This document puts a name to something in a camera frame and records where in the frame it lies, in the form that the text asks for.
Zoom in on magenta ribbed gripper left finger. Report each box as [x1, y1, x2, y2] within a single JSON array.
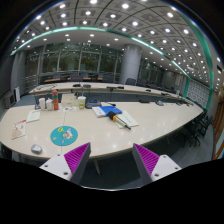
[[41, 143, 91, 184]]

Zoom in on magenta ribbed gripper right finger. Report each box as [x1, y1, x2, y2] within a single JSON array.
[[132, 144, 181, 185]]

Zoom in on black office chair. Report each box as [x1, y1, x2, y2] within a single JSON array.
[[184, 110, 213, 146]]

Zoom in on white notebook stack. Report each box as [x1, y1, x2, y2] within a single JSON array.
[[92, 107, 106, 118]]

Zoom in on red illustrated booklet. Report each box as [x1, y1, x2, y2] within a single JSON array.
[[12, 120, 26, 139]]

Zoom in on white paper sheet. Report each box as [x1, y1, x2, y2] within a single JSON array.
[[26, 110, 40, 123]]

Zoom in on black yellow hand tool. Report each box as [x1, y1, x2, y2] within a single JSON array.
[[108, 111, 131, 129]]

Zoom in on grey pouch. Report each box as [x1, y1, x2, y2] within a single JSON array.
[[85, 100, 101, 109]]

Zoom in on white canister green label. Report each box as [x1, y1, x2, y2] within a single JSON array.
[[78, 96, 86, 109]]

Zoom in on red drink bottle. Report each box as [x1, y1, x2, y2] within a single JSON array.
[[52, 90, 59, 110]]

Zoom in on white cup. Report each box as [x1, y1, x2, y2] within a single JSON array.
[[39, 98, 46, 110]]

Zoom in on white round pillar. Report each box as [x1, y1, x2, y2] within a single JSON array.
[[119, 44, 142, 84]]

